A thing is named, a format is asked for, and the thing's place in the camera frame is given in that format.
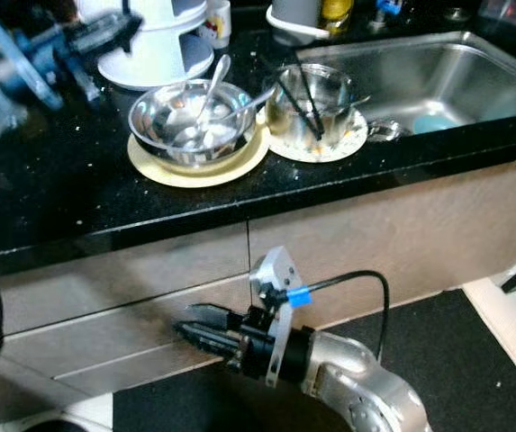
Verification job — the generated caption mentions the large steel bowl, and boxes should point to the large steel bowl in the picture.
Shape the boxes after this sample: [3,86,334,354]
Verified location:
[129,79,258,167]

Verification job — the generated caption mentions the steel spoon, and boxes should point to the steel spoon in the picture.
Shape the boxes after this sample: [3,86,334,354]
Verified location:
[199,85,281,140]
[190,54,233,140]

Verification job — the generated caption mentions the stainless steel sink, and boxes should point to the stainless steel sink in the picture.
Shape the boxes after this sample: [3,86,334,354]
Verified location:
[294,30,516,145]

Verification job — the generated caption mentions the steel tap with blue clip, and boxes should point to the steel tap with blue clip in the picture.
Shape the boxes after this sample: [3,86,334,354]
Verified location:
[375,0,404,17]

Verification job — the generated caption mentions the cream yellow plate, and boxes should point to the cream yellow plate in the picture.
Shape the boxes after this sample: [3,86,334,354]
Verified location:
[127,124,272,189]

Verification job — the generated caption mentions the white patterned plate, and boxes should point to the white patterned plate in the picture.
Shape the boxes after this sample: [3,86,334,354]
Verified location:
[262,112,371,164]

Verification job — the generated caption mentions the white printed mug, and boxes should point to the white printed mug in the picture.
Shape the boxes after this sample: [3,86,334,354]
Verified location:
[204,0,233,50]

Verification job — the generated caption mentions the clear plastic container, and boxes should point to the clear plastic container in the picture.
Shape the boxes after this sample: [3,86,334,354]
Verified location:
[478,0,516,28]

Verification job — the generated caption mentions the small steel pot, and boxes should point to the small steel pot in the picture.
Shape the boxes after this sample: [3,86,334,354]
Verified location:
[265,63,359,152]

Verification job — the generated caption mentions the white hose with spray head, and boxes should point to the white hose with spray head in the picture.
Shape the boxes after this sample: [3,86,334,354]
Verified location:
[267,4,330,41]

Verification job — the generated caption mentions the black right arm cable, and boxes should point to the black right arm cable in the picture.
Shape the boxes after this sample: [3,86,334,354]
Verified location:
[289,270,389,361]

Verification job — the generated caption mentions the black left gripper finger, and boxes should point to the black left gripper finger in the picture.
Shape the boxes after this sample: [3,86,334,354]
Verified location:
[82,11,143,57]

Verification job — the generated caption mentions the yellow oil bottle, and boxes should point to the yellow oil bottle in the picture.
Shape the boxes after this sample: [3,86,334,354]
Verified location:
[319,0,353,35]

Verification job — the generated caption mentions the steel sink drain strainer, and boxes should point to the steel sink drain strainer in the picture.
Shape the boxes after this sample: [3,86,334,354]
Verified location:
[366,121,407,143]

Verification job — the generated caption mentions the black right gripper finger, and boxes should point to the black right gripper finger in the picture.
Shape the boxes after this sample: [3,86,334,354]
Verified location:
[172,319,249,361]
[181,303,249,329]

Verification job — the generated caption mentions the grey cabinet door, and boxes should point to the grey cabinet door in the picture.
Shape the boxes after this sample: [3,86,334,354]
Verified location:
[247,153,516,329]

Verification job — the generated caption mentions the white tiered steamer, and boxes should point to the white tiered steamer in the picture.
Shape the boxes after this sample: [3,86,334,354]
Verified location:
[77,0,209,91]

